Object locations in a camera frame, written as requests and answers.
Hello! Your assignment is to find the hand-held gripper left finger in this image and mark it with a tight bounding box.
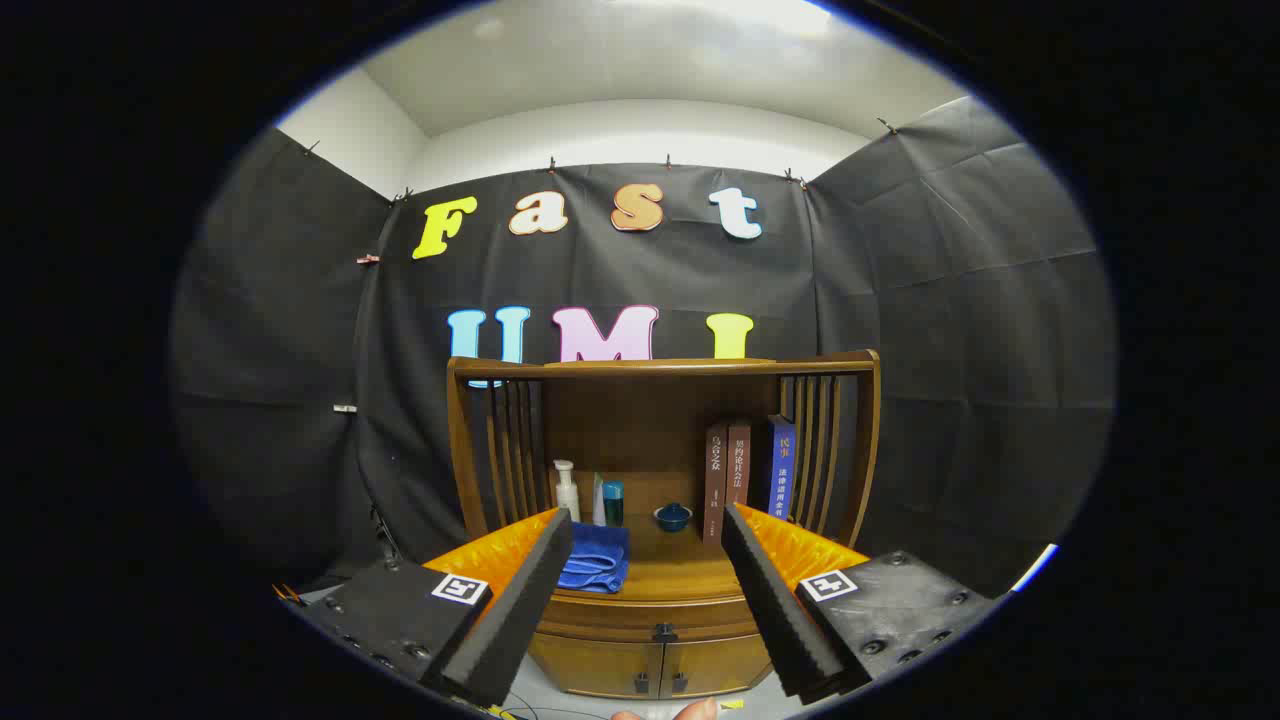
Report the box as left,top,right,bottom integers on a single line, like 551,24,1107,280
283,507,574,708

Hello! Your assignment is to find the blue book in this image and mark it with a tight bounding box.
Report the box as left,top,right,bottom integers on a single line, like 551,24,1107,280
766,415,798,521

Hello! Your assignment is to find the blue folded towel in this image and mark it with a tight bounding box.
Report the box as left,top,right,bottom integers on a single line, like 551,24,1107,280
557,522,631,594

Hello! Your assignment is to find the brown wooden cabinet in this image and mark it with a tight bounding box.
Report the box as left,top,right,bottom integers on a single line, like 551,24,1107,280
446,350,881,701

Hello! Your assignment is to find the wooden cabinet door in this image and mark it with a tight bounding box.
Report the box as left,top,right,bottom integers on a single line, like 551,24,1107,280
528,632,663,699
658,632,776,698

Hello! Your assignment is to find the wooden countertop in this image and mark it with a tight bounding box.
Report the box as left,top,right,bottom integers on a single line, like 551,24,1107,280
553,475,746,603

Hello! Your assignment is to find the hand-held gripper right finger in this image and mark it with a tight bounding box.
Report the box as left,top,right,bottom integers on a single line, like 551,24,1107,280
721,502,1001,706

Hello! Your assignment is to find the dark brown book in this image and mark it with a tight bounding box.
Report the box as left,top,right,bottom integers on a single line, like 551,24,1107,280
703,423,729,544

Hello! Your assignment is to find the reddish brown book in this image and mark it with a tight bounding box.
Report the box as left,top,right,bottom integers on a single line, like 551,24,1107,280
726,420,753,511

